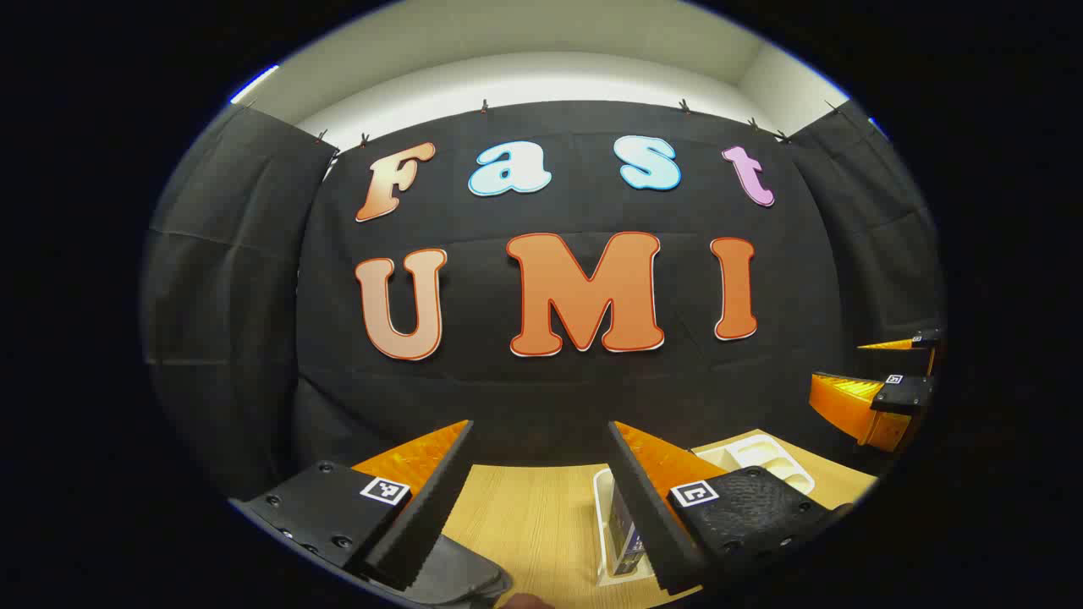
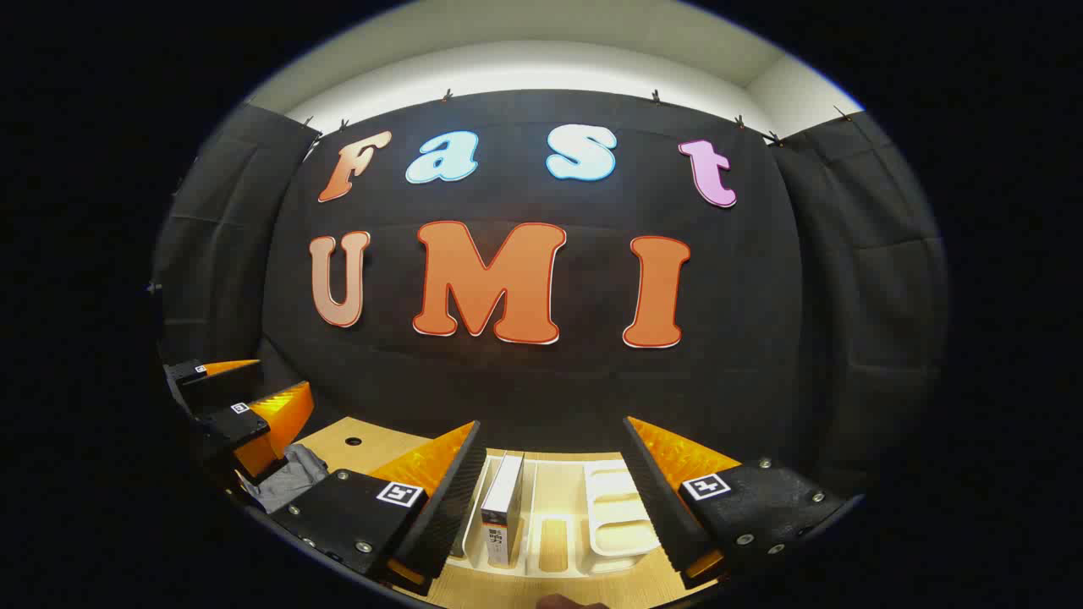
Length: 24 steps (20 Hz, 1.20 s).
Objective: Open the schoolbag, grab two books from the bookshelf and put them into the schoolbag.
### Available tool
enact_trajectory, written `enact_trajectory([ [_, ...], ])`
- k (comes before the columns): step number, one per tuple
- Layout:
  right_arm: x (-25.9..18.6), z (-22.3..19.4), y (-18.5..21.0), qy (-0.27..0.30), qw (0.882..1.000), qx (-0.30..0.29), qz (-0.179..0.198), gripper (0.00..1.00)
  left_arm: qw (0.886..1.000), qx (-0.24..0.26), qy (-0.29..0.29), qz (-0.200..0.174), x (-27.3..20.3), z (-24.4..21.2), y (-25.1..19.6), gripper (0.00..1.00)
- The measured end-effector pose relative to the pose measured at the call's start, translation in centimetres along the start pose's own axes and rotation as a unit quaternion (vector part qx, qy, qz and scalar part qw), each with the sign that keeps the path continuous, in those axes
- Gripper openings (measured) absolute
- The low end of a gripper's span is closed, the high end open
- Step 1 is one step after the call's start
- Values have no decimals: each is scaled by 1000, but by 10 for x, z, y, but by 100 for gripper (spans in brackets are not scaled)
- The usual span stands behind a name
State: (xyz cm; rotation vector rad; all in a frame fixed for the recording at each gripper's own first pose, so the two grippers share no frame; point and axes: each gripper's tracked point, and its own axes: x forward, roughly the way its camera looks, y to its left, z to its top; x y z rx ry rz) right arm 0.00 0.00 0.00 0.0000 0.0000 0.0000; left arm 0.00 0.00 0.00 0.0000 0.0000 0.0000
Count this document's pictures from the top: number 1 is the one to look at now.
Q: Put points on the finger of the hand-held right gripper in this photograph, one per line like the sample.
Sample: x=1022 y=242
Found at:
x=854 y=406
x=926 y=338

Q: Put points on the white bookshelf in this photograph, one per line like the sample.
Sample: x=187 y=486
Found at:
x=766 y=457

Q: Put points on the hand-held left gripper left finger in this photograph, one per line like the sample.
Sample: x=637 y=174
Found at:
x=423 y=516

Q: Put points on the blue cover book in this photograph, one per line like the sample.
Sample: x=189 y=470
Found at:
x=624 y=533

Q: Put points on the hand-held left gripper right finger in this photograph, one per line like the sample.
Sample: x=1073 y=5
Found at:
x=647 y=516

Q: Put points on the black backdrop cloth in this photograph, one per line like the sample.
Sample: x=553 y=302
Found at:
x=508 y=389

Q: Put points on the grey schoolbag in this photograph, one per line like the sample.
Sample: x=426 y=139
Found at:
x=465 y=575

